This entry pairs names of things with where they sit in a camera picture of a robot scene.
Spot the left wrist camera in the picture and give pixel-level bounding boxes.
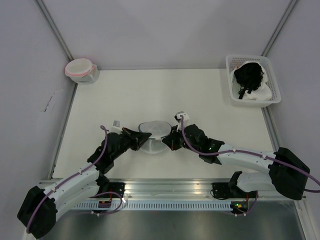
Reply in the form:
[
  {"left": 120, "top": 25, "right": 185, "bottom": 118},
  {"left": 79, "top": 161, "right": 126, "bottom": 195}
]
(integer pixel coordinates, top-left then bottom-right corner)
[{"left": 111, "top": 120, "right": 121, "bottom": 134}]

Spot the white perforated plastic basket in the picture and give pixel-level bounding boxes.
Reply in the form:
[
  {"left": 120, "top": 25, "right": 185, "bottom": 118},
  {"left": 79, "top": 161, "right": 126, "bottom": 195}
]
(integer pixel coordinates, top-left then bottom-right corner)
[{"left": 225, "top": 54, "right": 282, "bottom": 108}]

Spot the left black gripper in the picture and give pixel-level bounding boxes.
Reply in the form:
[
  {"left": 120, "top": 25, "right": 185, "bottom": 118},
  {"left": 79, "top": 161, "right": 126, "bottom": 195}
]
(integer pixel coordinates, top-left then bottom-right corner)
[{"left": 111, "top": 127, "right": 152, "bottom": 161}]

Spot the white cloth in basket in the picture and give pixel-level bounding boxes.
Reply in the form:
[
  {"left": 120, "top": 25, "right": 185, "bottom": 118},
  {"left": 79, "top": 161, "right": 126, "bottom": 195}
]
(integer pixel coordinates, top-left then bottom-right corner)
[{"left": 230, "top": 61, "right": 272, "bottom": 101}]

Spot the black mounting plate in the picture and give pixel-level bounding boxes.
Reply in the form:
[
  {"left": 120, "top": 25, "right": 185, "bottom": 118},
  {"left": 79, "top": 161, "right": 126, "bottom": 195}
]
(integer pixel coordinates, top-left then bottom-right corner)
[
  {"left": 210, "top": 182, "right": 233, "bottom": 200},
  {"left": 98, "top": 182, "right": 125, "bottom": 199}
]

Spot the round mesh laundry bag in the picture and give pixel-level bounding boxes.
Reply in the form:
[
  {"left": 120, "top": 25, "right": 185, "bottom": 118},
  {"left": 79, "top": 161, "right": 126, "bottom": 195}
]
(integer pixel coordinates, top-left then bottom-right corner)
[{"left": 138, "top": 120, "right": 172, "bottom": 155}]

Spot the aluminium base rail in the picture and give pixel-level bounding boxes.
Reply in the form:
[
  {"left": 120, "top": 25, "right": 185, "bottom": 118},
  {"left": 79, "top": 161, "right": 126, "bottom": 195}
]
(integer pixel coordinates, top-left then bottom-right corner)
[{"left": 34, "top": 177, "right": 310, "bottom": 200}]

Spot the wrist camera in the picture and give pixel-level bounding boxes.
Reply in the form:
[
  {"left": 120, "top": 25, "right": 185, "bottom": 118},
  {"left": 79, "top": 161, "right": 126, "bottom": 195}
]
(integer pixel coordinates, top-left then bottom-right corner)
[
  {"left": 174, "top": 111, "right": 190, "bottom": 131},
  {"left": 111, "top": 120, "right": 121, "bottom": 134}
]

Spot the purple cable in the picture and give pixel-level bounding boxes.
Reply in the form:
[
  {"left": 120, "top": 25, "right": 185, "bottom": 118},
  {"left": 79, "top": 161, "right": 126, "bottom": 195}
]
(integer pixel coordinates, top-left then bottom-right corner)
[
  {"left": 24, "top": 124, "right": 111, "bottom": 235},
  {"left": 180, "top": 114, "right": 320, "bottom": 194}
]

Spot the black bra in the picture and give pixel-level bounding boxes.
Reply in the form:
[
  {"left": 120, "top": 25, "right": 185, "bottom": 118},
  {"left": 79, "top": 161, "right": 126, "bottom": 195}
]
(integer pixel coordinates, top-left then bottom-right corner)
[{"left": 233, "top": 62, "right": 264, "bottom": 100}]

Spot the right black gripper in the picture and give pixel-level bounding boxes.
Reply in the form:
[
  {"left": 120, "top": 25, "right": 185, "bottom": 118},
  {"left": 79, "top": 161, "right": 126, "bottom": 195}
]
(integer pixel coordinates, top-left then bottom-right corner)
[{"left": 162, "top": 124, "right": 200, "bottom": 154}]

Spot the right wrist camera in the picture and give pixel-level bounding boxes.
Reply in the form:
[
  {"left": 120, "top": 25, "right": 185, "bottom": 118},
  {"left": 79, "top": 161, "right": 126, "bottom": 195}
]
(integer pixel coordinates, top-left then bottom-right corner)
[{"left": 174, "top": 111, "right": 190, "bottom": 131}]

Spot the white slotted cable duct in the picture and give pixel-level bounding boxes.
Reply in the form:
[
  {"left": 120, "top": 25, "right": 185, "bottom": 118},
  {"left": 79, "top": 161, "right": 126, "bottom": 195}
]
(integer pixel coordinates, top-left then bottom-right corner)
[{"left": 72, "top": 200, "right": 232, "bottom": 211}]

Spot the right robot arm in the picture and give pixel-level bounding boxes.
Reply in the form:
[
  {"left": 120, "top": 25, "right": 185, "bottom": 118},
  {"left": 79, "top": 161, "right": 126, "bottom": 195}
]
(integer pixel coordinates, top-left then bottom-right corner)
[{"left": 162, "top": 124, "right": 310, "bottom": 201}]

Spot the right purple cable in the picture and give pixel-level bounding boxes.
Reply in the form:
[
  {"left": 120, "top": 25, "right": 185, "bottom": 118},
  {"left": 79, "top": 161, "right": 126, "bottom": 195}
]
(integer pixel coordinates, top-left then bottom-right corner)
[{"left": 180, "top": 114, "right": 320, "bottom": 194}]

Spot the pink-trimmed mesh laundry bag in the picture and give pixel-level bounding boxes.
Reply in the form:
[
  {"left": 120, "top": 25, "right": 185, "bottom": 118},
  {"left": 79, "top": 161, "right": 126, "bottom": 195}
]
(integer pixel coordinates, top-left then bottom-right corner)
[{"left": 64, "top": 58, "right": 100, "bottom": 85}]

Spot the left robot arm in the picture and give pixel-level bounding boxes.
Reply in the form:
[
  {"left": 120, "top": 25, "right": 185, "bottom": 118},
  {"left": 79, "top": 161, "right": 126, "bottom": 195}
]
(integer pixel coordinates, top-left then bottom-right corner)
[{"left": 17, "top": 126, "right": 152, "bottom": 239}]

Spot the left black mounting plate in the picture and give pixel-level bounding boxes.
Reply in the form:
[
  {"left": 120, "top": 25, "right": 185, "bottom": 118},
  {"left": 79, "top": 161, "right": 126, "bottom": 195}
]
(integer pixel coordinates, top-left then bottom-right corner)
[{"left": 98, "top": 182, "right": 125, "bottom": 199}]

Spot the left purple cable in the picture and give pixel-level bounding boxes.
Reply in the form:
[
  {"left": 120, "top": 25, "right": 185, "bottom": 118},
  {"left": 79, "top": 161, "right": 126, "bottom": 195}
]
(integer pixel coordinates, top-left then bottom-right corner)
[{"left": 24, "top": 124, "right": 111, "bottom": 235}]

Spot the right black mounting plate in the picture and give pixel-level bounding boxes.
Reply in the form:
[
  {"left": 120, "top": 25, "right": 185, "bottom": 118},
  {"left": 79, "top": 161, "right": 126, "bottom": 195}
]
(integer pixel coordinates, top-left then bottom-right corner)
[{"left": 210, "top": 182, "right": 233, "bottom": 200}]

